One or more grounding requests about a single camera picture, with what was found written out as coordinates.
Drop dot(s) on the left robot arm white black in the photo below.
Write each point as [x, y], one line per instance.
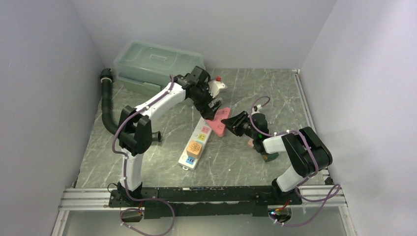
[134, 134]

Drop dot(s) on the small pink cube adapter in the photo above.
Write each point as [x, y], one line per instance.
[250, 143]

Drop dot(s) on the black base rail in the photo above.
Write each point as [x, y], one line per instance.
[205, 201]

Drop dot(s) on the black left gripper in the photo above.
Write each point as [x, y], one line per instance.
[208, 113]

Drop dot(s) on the dark green cube adapter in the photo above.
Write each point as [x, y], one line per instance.
[270, 156]

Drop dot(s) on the pink triangular power strip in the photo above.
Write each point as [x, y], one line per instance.
[216, 124]

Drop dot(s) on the aluminium frame rail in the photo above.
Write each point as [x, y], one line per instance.
[98, 199]

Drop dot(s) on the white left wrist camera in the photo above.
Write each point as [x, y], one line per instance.
[216, 86]

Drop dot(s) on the tan cube plug adapter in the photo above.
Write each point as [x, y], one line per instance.
[194, 149]

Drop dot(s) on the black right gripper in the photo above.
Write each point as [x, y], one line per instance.
[236, 122]

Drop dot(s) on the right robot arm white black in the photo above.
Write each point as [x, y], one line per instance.
[306, 151]

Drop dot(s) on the translucent green plastic box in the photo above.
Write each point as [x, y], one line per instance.
[146, 68]

